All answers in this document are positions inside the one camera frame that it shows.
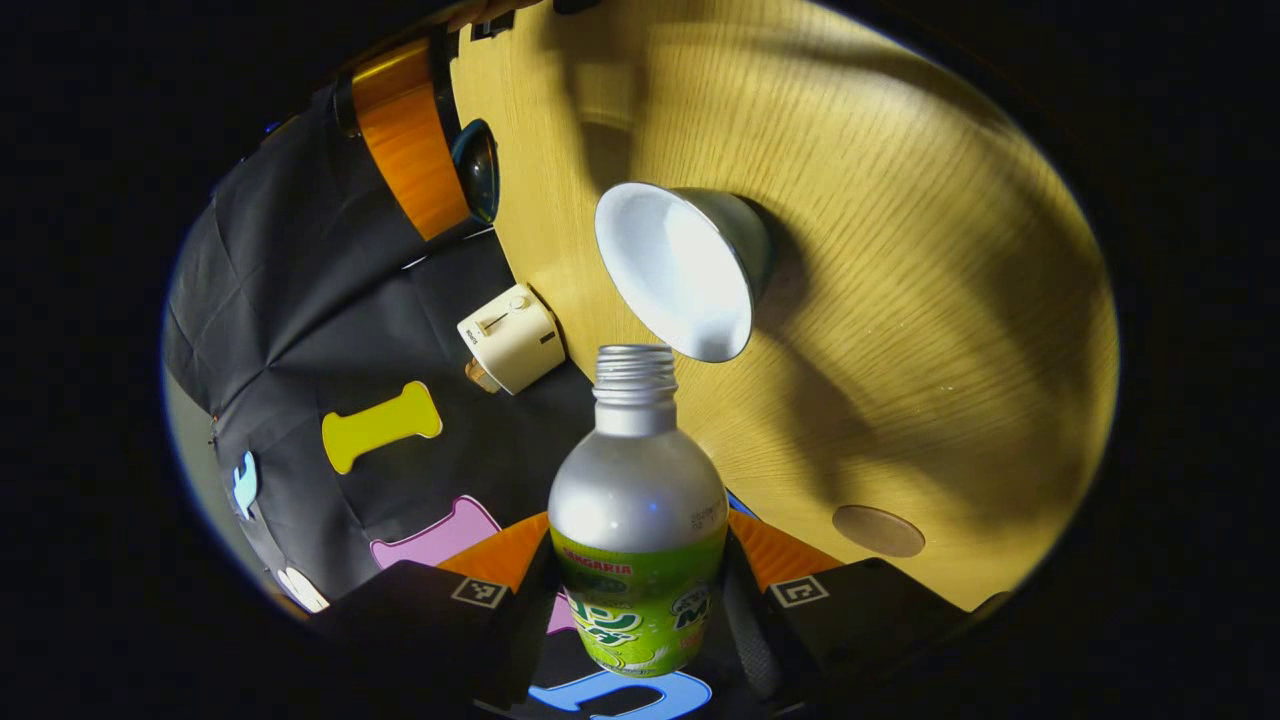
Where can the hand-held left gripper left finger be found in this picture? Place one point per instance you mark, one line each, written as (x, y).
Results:
(420, 620)

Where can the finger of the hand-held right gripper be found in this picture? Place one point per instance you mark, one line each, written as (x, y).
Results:
(410, 140)

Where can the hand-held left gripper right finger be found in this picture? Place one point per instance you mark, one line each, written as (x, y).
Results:
(860, 620)

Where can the round brown coaster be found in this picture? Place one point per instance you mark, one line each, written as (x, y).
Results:
(878, 531)

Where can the white toaster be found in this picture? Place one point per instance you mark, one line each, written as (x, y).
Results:
(512, 338)

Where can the toast slice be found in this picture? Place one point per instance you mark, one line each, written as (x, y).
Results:
(482, 377)

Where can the teal teacup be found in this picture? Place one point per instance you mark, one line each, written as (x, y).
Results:
(680, 270)

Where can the silver green water bottle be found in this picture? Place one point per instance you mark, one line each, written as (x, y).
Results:
(635, 490)

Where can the teal teacup lid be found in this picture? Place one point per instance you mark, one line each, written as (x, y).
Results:
(485, 170)

